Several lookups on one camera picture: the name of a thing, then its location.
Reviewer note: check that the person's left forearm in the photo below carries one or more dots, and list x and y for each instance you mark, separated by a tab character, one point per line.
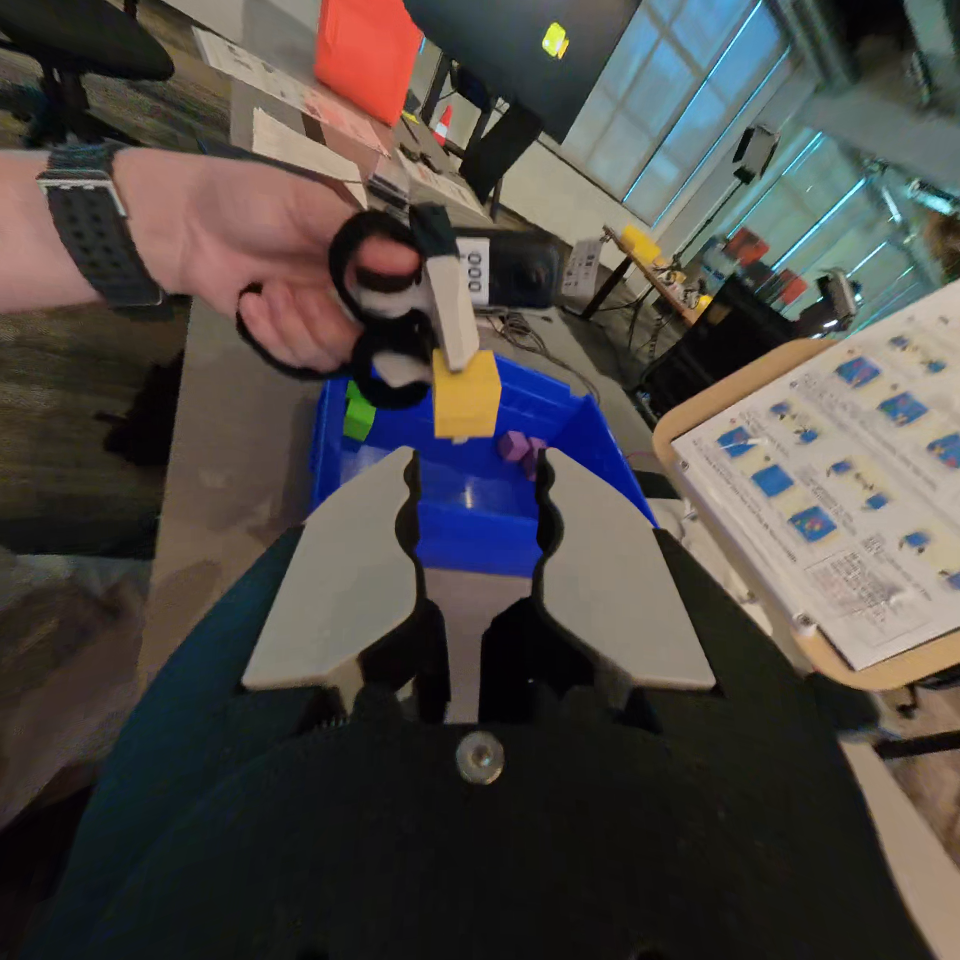
30	240

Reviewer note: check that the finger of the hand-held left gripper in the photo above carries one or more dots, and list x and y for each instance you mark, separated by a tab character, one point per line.
454	315

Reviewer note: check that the black monitor screen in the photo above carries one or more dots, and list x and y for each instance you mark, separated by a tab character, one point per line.
510	67

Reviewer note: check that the wooden side table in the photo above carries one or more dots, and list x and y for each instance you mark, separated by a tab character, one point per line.
645	270

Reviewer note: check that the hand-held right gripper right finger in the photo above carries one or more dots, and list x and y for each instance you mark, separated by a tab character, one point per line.
611	592

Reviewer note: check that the red storage crate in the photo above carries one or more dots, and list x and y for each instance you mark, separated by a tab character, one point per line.
750	251

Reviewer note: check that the black cabinet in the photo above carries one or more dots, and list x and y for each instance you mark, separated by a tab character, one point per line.
720	337

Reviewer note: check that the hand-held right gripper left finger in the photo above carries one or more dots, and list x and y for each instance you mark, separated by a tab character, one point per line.
345	600

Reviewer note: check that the studio softbox light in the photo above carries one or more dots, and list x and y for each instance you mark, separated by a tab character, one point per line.
754	154

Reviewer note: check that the yellow box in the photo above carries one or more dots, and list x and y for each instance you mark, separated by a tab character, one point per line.
639	241

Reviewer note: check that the white printed papers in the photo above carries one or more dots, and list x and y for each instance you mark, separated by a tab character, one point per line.
247	64

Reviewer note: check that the black office chair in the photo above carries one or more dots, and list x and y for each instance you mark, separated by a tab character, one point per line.
75	37

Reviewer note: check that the blue plastic bin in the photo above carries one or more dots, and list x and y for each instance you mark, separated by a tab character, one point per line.
465	532

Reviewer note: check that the white picture sign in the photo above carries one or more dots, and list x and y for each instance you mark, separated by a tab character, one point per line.
583	274

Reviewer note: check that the orange traffic cone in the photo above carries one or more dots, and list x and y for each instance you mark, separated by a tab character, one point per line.
444	126

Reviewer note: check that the yellow wooden cube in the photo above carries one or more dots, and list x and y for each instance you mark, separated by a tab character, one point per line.
465	405

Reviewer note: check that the yellow sticker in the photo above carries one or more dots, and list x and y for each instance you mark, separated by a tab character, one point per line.
555	40

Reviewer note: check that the orange plastic box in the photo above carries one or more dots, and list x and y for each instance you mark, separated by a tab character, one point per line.
367	52

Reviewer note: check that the white printed paper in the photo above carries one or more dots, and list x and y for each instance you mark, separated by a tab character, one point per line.
825	487

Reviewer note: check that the person's left hand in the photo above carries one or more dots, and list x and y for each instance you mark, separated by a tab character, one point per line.
225	240

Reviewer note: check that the pale desk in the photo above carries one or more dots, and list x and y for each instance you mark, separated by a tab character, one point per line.
225	487

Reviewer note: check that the black wrist watch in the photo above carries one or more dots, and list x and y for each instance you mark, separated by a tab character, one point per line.
97	232

